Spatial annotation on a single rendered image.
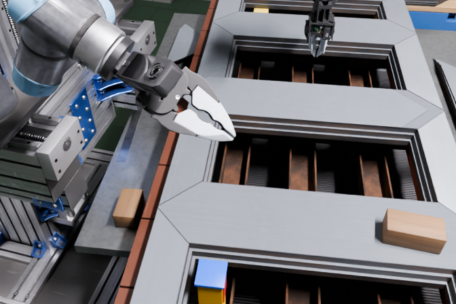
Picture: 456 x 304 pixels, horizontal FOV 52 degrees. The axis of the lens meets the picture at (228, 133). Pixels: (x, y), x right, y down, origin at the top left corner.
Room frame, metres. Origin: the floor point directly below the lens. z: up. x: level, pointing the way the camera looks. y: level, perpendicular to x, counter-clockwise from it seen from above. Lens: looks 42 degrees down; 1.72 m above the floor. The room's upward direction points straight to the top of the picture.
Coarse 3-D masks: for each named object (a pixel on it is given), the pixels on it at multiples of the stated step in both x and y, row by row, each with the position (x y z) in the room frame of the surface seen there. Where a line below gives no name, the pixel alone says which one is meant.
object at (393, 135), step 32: (256, 0) 1.80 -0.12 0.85; (288, 0) 1.79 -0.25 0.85; (352, 0) 1.76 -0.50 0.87; (416, 96) 1.12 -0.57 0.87; (256, 128) 1.01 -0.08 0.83; (288, 128) 1.00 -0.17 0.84; (320, 128) 0.99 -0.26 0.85; (352, 128) 0.99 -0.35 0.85; (384, 128) 0.98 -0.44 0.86; (416, 128) 0.97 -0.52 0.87; (416, 160) 0.88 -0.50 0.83; (192, 256) 0.58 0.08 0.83; (224, 256) 0.58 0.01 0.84; (256, 256) 0.57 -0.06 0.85; (288, 256) 0.57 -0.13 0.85; (320, 256) 0.56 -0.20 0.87; (448, 288) 0.51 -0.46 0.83
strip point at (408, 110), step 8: (400, 96) 1.12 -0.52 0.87; (400, 104) 1.08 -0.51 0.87; (408, 104) 1.08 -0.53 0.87; (416, 104) 1.08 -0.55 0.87; (400, 112) 1.04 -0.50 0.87; (408, 112) 1.04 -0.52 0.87; (416, 112) 1.04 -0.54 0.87; (424, 112) 1.04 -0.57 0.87; (400, 120) 1.00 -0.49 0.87; (408, 120) 1.00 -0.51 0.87
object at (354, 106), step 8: (344, 88) 1.16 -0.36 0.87; (352, 88) 1.16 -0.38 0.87; (360, 88) 1.16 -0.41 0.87; (344, 96) 1.12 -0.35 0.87; (352, 96) 1.12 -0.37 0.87; (360, 96) 1.12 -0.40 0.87; (344, 104) 1.08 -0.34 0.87; (352, 104) 1.08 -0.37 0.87; (360, 104) 1.08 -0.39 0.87; (344, 112) 1.04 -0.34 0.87; (352, 112) 1.04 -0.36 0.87; (360, 112) 1.04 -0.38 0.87; (368, 112) 1.04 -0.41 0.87; (344, 120) 1.00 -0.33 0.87; (352, 120) 1.00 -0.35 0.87; (360, 120) 1.00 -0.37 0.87; (368, 120) 1.00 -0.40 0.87
